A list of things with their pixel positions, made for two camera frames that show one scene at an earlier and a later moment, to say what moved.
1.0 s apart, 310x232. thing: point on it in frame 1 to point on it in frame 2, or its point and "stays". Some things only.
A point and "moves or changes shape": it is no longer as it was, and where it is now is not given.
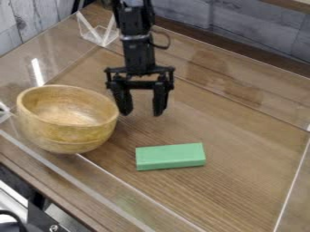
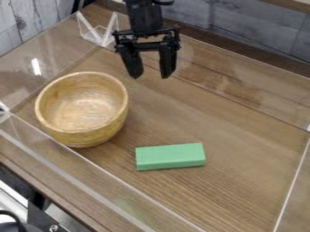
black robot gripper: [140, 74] to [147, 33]
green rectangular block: [171, 156] stays
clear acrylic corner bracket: [100, 35] stays
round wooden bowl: [65, 120] moves or changes shape
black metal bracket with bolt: [39, 220] stays
